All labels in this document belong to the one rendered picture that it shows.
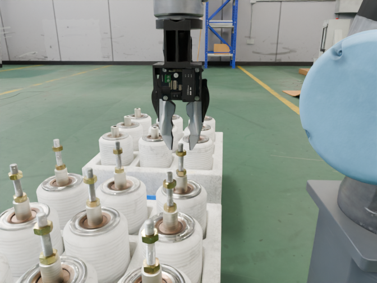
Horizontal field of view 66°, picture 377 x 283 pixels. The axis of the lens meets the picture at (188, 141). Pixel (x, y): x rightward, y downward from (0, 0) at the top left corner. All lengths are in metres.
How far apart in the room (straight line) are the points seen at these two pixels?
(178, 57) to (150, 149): 0.43
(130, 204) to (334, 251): 0.33
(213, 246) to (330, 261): 0.18
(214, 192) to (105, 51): 6.40
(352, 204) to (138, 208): 0.35
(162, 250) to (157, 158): 0.43
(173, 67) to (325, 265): 0.36
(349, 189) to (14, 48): 7.76
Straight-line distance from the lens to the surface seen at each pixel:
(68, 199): 0.60
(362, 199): 0.42
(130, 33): 6.89
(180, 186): 0.54
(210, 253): 0.52
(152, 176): 0.81
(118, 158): 0.56
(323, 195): 0.48
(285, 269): 0.79
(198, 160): 0.80
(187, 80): 0.43
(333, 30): 4.86
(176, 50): 0.43
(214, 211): 0.62
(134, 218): 0.57
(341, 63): 0.24
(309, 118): 0.26
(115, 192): 0.55
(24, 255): 0.53
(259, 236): 0.88
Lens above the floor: 0.51
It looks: 19 degrees down
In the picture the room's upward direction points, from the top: straight up
